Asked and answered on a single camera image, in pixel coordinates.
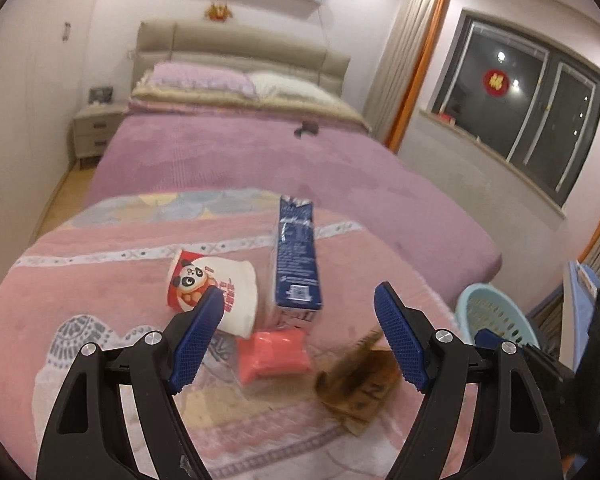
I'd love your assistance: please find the dark framed window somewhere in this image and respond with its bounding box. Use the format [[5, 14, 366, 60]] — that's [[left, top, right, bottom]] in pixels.
[[429, 8, 600, 209]]

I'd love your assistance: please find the pink packet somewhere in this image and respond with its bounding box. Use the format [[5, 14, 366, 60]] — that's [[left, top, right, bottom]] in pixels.
[[235, 328, 312, 387]]

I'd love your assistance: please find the light blue plastic basket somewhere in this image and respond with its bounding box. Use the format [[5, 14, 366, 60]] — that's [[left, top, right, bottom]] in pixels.
[[454, 283, 544, 357]]

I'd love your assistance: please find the red round window decoration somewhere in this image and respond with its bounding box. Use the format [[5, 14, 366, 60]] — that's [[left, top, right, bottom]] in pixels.
[[483, 68, 512, 96]]

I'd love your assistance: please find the white wardrobe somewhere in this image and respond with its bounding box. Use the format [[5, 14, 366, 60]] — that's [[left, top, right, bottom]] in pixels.
[[0, 0, 112, 261]]

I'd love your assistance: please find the white pillow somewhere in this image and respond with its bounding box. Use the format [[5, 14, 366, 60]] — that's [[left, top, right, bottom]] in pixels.
[[247, 70, 342, 107]]

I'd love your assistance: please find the purple pillow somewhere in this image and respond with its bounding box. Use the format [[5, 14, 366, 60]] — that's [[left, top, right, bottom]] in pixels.
[[139, 61, 259, 102]]

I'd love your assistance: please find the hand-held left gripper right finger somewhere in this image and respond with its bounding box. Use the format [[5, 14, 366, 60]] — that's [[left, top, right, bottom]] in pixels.
[[374, 281, 563, 480]]

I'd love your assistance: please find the panda print paper cup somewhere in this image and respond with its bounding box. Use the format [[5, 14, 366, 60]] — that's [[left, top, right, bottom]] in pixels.
[[166, 248, 259, 339]]

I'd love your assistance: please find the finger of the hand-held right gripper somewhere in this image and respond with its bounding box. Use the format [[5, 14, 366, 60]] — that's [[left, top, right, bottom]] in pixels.
[[474, 328, 577, 397]]

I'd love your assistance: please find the beige nightstand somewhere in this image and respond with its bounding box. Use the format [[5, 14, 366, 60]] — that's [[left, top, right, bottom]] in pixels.
[[71, 104, 131, 169]]

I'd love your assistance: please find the white side table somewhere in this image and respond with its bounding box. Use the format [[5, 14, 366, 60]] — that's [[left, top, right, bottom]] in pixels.
[[560, 259, 600, 361]]

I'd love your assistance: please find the blue white milk carton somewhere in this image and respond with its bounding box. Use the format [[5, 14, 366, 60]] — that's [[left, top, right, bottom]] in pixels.
[[270, 195, 325, 332]]

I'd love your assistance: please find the beige folded quilt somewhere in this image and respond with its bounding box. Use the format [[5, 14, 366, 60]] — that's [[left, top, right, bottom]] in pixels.
[[127, 84, 372, 134]]

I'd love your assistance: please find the bed with beige headboard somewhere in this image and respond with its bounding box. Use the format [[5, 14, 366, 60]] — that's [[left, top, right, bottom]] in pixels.
[[71, 18, 504, 311]]

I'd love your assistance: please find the pink patterned blanket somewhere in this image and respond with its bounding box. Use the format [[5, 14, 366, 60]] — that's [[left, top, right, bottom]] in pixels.
[[0, 189, 477, 480]]

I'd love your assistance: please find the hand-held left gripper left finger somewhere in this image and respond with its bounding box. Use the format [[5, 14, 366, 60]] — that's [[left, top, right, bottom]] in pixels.
[[36, 286, 226, 480]]

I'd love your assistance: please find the brown paper bag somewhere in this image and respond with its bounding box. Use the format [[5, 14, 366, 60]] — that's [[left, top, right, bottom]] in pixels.
[[313, 326, 404, 437]]

